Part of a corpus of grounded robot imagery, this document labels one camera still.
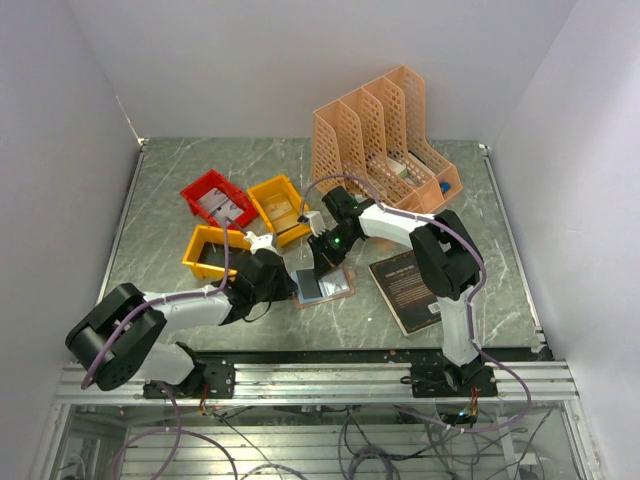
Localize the beige cards in yellow bin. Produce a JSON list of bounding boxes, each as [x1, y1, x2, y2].
[[263, 194, 298, 234]]

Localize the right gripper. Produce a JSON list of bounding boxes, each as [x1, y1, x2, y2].
[[307, 225, 358, 280]]

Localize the orange plastic file organizer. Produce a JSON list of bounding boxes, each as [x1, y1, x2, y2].
[[312, 66, 463, 213]]

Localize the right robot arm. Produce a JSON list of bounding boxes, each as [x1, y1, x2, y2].
[[299, 186, 488, 396]]

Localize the silver cards in red bin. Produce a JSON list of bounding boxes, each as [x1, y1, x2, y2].
[[196, 188, 245, 225]]

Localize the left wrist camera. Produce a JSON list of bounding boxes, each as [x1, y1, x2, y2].
[[244, 231, 278, 255]]

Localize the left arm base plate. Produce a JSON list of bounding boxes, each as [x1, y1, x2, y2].
[[167, 359, 236, 399]]

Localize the yellow bin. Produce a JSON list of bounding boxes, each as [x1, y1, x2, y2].
[[247, 174, 311, 248], [182, 225, 250, 281]]

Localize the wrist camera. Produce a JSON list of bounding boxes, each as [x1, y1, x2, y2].
[[244, 231, 278, 255], [298, 210, 327, 237]]

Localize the black item in yellow bin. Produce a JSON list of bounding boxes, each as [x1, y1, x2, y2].
[[197, 242, 246, 269]]

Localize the aluminium mounting rail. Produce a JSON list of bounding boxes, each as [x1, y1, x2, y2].
[[54, 362, 579, 406]]

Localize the black book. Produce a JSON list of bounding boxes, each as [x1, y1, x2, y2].
[[369, 251, 441, 337]]

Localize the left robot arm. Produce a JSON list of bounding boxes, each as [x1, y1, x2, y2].
[[65, 249, 297, 397]]

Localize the silver VIP credit card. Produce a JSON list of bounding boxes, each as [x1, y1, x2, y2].
[[318, 268, 350, 297]]

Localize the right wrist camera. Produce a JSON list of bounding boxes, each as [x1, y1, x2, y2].
[[298, 210, 327, 237]]

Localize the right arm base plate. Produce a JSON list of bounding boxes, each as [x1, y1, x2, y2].
[[400, 362, 498, 398]]

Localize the red plastic bin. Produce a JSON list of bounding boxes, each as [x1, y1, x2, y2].
[[180, 170, 258, 227]]

